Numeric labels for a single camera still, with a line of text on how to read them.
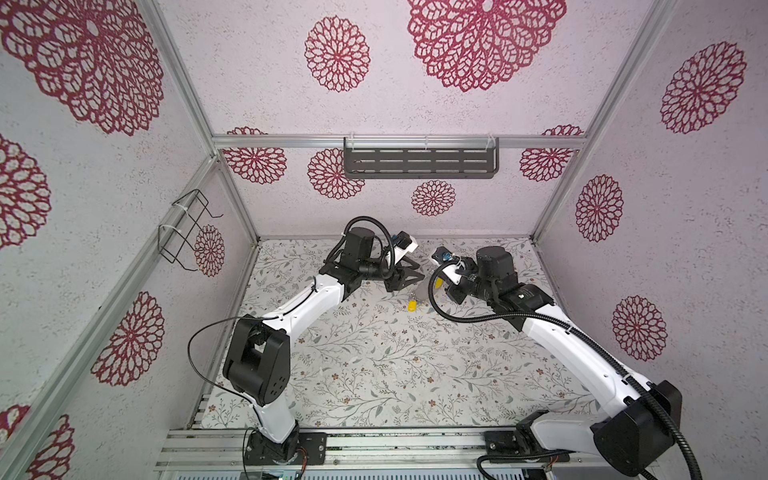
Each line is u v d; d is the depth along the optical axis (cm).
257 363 46
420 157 96
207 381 47
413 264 79
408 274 73
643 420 39
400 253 69
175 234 74
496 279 57
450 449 75
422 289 88
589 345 46
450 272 66
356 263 66
